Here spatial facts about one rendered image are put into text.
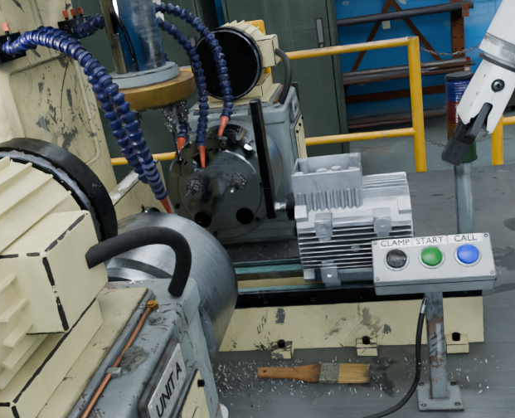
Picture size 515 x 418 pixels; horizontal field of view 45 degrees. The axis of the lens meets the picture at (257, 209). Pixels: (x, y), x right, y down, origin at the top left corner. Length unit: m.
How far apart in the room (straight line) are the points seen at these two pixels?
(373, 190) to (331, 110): 3.18
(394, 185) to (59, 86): 0.66
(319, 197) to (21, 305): 0.68
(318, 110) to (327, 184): 3.19
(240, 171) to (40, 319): 0.90
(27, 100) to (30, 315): 0.68
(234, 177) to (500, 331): 0.62
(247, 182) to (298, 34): 2.87
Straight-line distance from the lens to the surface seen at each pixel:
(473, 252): 0.94
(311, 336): 1.21
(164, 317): 0.69
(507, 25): 1.01
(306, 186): 1.10
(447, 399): 1.09
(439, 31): 6.13
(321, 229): 1.08
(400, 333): 1.20
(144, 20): 1.11
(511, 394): 1.11
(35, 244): 0.53
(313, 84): 4.24
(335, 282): 1.16
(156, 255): 0.86
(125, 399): 0.58
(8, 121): 1.10
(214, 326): 0.87
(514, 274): 1.45
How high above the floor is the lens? 1.49
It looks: 21 degrees down
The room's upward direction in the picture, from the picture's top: 10 degrees counter-clockwise
